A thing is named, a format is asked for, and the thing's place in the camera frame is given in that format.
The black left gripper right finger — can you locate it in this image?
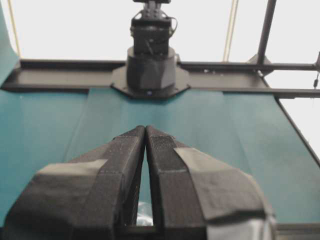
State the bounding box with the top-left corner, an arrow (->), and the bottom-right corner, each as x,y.
145,125 -> 276,240

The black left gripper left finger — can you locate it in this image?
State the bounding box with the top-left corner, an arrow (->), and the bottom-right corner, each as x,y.
2,125 -> 145,240

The clear zip bag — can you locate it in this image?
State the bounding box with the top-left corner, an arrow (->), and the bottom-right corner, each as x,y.
136,201 -> 154,226

